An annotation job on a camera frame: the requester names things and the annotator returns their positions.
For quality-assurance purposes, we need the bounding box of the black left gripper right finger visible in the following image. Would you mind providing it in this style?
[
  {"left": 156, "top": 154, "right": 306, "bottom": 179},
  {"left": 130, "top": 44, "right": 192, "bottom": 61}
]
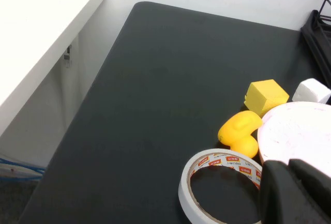
[{"left": 289, "top": 158, "right": 331, "bottom": 224}]

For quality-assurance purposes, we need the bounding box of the blue cable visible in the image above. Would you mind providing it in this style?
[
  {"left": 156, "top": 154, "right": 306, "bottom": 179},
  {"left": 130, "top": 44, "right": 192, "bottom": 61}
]
[{"left": 0, "top": 157, "right": 46, "bottom": 181}]

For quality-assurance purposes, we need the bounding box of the white double-sided tape roll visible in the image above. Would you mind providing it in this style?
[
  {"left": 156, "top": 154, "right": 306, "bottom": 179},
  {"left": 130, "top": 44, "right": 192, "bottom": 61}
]
[{"left": 177, "top": 148, "right": 263, "bottom": 224}]

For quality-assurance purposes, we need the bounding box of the white foam cube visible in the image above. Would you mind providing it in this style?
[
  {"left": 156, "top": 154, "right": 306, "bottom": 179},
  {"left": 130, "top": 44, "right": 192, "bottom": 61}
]
[{"left": 292, "top": 78, "right": 331, "bottom": 105}]

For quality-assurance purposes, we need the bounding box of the small metal bracket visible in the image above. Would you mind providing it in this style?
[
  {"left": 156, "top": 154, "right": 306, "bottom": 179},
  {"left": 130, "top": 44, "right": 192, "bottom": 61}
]
[{"left": 64, "top": 44, "right": 73, "bottom": 68}]

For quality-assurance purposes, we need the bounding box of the yellow foam cube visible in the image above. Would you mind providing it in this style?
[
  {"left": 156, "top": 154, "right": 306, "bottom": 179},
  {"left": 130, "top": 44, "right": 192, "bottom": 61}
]
[{"left": 244, "top": 79, "right": 290, "bottom": 118}]

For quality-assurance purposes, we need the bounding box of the white side panel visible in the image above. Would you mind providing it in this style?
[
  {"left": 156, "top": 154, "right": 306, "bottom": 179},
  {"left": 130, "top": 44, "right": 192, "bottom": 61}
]
[{"left": 0, "top": 0, "right": 108, "bottom": 137}]

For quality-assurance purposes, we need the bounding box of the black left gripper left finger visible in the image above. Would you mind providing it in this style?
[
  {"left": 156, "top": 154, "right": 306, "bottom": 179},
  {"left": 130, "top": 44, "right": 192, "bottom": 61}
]
[{"left": 260, "top": 159, "right": 324, "bottom": 224}]

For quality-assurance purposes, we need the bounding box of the pale pink round plate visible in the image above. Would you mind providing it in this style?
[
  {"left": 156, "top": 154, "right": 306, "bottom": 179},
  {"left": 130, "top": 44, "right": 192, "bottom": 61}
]
[{"left": 257, "top": 101, "right": 331, "bottom": 178}]

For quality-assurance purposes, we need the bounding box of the yellow rubber duck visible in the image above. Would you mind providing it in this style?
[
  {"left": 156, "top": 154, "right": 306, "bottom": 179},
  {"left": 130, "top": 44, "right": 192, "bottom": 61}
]
[{"left": 217, "top": 110, "right": 264, "bottom": 159}]

